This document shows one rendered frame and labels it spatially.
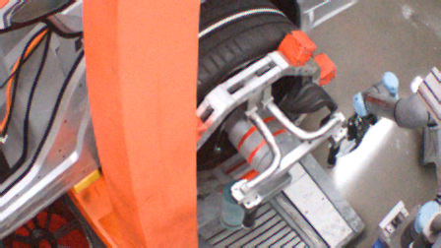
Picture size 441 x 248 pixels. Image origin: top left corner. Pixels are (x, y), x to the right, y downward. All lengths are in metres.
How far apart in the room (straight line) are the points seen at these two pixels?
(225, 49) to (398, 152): 1.48
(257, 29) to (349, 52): 1.45
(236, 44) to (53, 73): 0.63
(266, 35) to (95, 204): 0.80
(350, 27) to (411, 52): 0.40
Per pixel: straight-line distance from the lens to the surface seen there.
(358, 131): 2.96
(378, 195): 3.87
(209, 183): 3.08
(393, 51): 4.26
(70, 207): 3.26
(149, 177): 1.90
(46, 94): 2.88
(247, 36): 2.75
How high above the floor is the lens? 3.49
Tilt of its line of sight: 62 degrees down
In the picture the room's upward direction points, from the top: 3 degrees clockwise
